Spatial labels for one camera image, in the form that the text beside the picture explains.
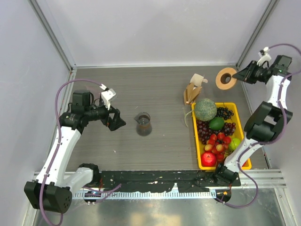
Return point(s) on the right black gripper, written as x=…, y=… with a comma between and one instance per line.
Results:
x=246, y=74

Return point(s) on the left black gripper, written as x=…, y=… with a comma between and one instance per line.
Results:
x=116, y=122

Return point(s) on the round wooden dripper stand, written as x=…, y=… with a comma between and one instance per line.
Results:
x=225, y=80

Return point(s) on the glass coffee carafe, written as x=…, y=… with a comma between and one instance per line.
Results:
x=143, y=127

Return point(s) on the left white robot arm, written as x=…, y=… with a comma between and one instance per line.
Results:
x=51, y=190

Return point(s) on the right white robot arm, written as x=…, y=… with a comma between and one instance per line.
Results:
x=268, y=120

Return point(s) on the coffee filter paper pack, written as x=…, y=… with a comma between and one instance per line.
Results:
x=193, y=89

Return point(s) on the dark purple grape bunch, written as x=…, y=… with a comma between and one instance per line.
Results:
x=225, y=113

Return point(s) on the green netted melon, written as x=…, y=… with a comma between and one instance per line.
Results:
x=205, y=109

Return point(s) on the dark green lime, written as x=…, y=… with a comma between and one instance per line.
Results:
x=216, y=123

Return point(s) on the light green apple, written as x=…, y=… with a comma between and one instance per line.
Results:
x=235, y=142

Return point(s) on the red grape bunch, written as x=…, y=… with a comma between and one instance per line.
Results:
x=204, y=132

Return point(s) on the yellow plastic fruit tray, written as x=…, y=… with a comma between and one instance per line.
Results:
x=237, y=134

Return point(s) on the red apple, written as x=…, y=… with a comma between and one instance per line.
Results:
x=208, y=159

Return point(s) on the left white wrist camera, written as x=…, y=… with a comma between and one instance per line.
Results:
x=107, y=96

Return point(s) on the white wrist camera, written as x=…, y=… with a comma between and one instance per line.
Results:
x=264, y=56
x=107, y=96

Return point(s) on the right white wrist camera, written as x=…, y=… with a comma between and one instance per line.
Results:
x=264, y=56

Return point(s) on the white slotted cable duct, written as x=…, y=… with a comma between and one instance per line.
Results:
x=174, y=194

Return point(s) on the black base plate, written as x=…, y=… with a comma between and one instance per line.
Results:
x=160, y=181

